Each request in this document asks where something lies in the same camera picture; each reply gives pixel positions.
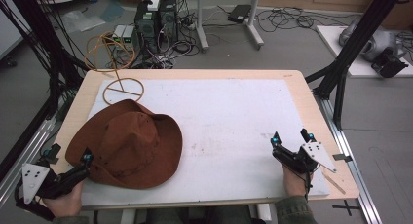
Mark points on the small white box device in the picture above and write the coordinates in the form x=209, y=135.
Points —
x=119, y=31
x=128, y=34

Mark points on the clear plastic sheet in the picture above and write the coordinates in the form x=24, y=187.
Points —
x=82, y=21

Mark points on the black computer tower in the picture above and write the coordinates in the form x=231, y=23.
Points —
x=146, y=26
x=168, y=19

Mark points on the person's right hand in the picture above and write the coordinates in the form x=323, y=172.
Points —
x=293, y=183

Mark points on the white device on tower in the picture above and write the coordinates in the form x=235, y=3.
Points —
x=153, y=3

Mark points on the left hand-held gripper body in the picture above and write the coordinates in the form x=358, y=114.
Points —
x=32, y=180

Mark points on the black flat box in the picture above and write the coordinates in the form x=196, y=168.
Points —
x=239, y=13

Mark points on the aluminium rail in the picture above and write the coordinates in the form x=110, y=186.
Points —
x=350, y=159
x=26, y=152

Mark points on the grey and black machine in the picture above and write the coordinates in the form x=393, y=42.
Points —
x=380, y=45

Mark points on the person's left hand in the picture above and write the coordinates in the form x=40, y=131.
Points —
x=65, y=201

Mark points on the white foam mat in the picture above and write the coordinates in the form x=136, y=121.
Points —
x=227, y=126

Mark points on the black metal frame post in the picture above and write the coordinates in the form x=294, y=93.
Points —
x=42, y=39
x=357, y=39

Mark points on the brown felt hat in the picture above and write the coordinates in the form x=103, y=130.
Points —
x=130, y=146

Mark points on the white platform board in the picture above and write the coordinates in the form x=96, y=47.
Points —
x=331, y=42

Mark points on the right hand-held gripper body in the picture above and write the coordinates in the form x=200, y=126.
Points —
x=319, y=154

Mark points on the black tape piece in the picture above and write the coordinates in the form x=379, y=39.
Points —
x=342, y=157

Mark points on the grey metal stand leg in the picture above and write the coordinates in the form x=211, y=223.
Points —
x=255, y=26
x=202, y=26

